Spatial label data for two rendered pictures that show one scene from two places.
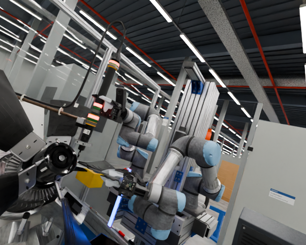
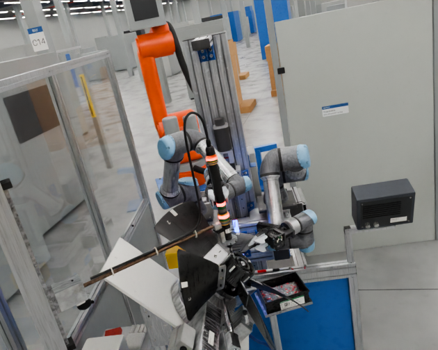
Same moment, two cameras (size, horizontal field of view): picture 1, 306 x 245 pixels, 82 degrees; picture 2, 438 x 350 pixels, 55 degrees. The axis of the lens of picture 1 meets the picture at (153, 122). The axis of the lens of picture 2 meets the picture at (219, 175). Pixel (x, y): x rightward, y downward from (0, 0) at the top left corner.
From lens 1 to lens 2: 133 cm
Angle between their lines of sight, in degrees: 38
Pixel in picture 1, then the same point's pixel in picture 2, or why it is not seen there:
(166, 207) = (307, 229)
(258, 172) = (302, 95)
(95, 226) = not seen: hidden behind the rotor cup
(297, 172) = (341, 72)
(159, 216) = (304, 237)
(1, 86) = (190, 260)
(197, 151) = (294, 164)
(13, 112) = (206, 267)
